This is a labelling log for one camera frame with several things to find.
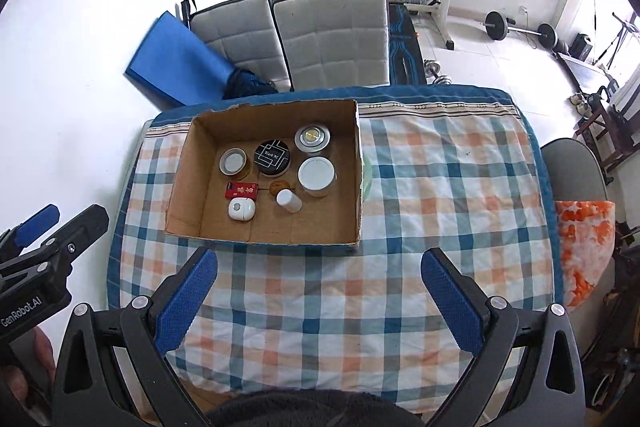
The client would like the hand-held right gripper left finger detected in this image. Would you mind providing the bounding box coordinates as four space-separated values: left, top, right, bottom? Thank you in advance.
52 247 219 427

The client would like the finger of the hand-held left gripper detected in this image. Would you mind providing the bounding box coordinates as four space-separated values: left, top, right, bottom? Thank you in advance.
0 204 62 260
27 204 110 278

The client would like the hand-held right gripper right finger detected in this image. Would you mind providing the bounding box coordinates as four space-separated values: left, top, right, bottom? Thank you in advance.
421 248 587 427

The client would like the white oval device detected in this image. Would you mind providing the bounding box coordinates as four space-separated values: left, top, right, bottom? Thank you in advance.
228 198 257 222

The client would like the red packet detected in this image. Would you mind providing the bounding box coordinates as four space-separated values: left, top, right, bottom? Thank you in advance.
224 182 260 200

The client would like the small white bottle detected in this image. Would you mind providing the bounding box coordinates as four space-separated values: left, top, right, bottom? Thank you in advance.
276 189 304 213

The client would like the cardboard box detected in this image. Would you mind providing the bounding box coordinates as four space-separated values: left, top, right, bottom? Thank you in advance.
164 98 362 248

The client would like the gold tin with silver lid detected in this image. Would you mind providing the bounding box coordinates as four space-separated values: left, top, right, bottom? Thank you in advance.
219 148 250 176

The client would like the black round tin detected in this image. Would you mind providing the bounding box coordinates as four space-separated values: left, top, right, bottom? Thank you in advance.
253 139 293 173

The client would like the white lidded jar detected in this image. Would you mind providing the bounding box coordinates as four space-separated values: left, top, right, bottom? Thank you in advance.
298 157 339 198

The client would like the silver round tin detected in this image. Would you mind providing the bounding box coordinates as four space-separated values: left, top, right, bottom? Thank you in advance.
294 124 332 154

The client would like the person's left hand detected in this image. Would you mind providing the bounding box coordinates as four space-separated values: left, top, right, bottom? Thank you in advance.
0 326 57 427

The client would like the plaid checked blanket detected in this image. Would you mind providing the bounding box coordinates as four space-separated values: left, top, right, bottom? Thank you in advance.
106 84 557 413

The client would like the orange white cloth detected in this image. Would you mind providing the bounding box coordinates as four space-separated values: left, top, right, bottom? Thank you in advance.
554 199 615 309

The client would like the grey round chair back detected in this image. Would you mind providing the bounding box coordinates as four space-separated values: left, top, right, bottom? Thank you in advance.
540 138 609 204

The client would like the blue exercise mat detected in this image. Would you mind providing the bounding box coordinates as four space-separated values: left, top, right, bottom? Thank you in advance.
122 10 237 108

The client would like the dark blue cloth bundle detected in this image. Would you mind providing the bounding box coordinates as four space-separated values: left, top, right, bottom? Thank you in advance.
221 67 279 100

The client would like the chrome dumbbell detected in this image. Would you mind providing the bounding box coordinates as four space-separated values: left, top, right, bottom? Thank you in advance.
422 61 454 86

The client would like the dark wooden chair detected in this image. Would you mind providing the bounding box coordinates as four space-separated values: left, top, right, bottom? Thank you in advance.
574 82 640 185

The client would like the black blue weight bench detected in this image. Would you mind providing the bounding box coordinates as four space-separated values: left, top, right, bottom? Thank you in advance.
389 3 429 86

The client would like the short barbell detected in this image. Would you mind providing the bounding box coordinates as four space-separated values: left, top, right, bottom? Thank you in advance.
481 10 559 51

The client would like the black speaker box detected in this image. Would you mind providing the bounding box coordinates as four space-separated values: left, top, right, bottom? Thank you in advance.
570 33 594 61

